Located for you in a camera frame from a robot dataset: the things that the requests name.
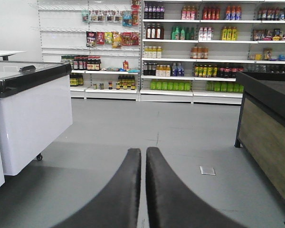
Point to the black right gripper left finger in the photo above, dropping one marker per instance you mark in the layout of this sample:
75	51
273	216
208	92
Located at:
117	204

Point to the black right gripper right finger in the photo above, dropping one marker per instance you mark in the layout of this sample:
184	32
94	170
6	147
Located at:
171	204

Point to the steel floor socket middle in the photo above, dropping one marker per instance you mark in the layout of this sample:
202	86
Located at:
204	170

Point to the black wooden display stand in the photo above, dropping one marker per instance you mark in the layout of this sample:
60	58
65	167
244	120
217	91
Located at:
261	124

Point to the white chest freezer far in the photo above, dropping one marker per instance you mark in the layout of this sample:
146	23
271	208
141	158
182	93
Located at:
35	108

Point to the white supermarket shelving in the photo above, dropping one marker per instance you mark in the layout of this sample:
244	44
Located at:
162	50

